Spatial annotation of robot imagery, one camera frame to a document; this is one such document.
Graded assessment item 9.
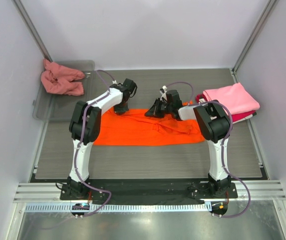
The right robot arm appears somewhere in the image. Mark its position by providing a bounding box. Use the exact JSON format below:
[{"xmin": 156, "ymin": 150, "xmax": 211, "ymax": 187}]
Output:
[{"xmin": 145, "ymin": 90, "xmax": 233, "ymax": 198}]

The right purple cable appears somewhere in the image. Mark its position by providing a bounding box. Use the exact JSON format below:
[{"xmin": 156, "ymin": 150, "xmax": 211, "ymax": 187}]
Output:
[{"xmin": 160, "ymin": 81, "xmax": 252, "ymax": 219}]

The left frame post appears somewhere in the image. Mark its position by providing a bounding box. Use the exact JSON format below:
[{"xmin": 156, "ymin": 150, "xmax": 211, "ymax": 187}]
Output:
[{"xmin": 12, "ymin": 0, "xmax": 52, "ymax": 61}]

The frame post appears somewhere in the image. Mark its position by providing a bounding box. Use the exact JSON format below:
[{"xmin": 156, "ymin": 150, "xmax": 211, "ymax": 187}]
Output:
[
  {"xmin": 231, "ymin": 0, "xmax": 279, "ymax": 76},
  {"xmin": 12, "ymin": 0, "xmax": 52, "ymax": 61}
]

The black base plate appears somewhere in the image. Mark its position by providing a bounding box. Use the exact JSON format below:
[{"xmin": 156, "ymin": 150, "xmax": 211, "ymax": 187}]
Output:
[{"xmin": 55, "ymin": 178, "xmax": 238, "ymax": 205}]

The magenta folded t shirt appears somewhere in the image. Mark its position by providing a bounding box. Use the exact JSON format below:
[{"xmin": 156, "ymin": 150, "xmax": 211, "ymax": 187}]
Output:
[{"xmin": 195, "ymin": 94, "xmax": 257, "ymax": 124}]

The right frame post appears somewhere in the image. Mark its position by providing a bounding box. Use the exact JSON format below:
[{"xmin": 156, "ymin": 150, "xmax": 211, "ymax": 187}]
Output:
[{"xmin": 231, "ymin": 0, "xmax": 279, "ymax": 76}]

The light pink folded t shirt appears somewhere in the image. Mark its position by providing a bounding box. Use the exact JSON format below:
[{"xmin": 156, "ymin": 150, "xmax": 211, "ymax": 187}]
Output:
[{"xmin": 203, "ymin": 83, "xmax": 260, "ymax": 115}]

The purple cable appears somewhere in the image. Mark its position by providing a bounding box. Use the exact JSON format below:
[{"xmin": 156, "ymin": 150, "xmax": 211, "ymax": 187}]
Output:
[
  {"xmin": 73, "ymin": 69, "xmax": 112, "ymax": 217},
  {"xmin": 160, "ymin": 81, "xmax": 252, "ymax": 219}
]

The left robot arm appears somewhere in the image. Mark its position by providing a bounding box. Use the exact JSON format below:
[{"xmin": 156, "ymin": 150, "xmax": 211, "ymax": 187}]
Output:
[{"xmin": 61, "ymin": 78, "xmax": 137, "ymax": 200}]

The salmon pink crumpled t shirt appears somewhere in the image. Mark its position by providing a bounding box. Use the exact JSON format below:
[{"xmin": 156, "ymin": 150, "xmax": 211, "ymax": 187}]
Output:
[{"xmin": 41, "ymin": 58, "xmax": 85, "ymax": 96}]

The orange t shirt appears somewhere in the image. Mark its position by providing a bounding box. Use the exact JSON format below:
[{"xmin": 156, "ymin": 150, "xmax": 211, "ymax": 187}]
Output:
[{"xmin": 94, "ymin": 108, "xmax": 205, "ymax": 147}]

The clear grey plastic bin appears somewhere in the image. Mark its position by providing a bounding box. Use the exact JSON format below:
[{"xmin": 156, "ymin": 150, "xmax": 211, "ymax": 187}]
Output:
[{"xmin": 32, "ymin": 60, "xmax": 95, "ymax": 122}]

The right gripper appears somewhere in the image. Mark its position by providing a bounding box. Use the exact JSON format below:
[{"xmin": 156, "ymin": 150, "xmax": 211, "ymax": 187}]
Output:
[{"xmin": 146, "ymin": 98, "xmax": 173, "ymax": 119}]

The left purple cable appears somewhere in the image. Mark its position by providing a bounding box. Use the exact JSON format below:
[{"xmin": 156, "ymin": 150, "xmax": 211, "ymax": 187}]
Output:
[{"xmin": 73, "ymin": 69, "xmax": 112, "ymax": 217}]

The slotted cable duct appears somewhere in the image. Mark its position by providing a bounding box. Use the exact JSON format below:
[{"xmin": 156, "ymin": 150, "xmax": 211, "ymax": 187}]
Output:
[{"xmin": 25, "ymin": 202, "xmax": 212, "ymax": 214}]

